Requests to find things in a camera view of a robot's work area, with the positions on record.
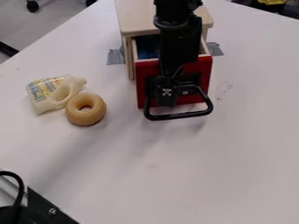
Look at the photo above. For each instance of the black chair wheel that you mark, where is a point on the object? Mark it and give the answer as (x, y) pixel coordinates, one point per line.
(32, 5)

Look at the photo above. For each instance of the grey tape piece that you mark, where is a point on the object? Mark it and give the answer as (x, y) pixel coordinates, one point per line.
(215, 49)
(116, 57)

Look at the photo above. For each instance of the white toy detergent bottle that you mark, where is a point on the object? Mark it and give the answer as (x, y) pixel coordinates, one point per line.
(46, 93)

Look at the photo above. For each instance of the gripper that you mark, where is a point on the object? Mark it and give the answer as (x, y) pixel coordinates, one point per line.
(153, 80)

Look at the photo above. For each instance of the wooden cabinet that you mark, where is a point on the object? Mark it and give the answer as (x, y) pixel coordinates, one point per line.
(134, 17)

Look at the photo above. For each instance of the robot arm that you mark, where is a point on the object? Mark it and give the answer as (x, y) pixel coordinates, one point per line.
(179, 38)

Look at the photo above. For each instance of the black metal mount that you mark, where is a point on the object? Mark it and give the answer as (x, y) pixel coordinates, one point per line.
(39, 208)

